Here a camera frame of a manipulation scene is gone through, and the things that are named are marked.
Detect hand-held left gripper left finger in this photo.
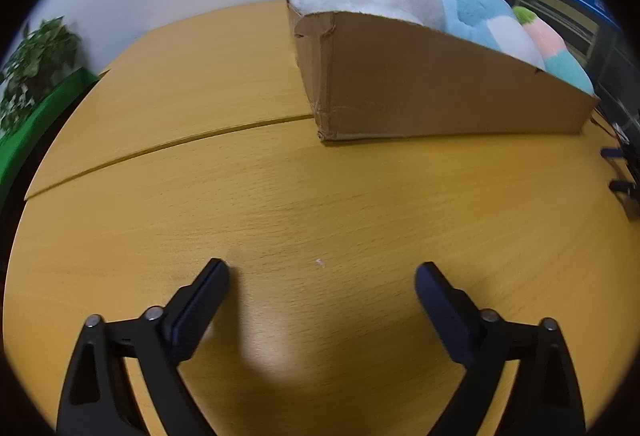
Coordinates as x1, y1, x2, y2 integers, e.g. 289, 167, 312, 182
56, 257, 232, 436

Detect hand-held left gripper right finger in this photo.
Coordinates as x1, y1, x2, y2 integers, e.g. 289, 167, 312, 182
415, 261, 587, 436

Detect pastel striped plush toy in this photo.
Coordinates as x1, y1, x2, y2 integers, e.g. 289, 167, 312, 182
512, 5, 596, 96

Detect blue cat plush toy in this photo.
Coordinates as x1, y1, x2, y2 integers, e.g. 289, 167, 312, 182
440, 0, 548, 70

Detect brown cardboard box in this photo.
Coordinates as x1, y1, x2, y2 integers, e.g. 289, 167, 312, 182
284, 0, 601, 146

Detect wooden shelf behind glass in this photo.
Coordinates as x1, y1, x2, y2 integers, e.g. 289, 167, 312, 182
515, 0, 601, 62

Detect green planter box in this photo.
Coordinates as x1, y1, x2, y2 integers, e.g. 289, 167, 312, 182
0, 68, 101, 197

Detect green potted plant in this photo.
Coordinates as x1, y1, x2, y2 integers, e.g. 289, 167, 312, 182
0, 16, 83, 132

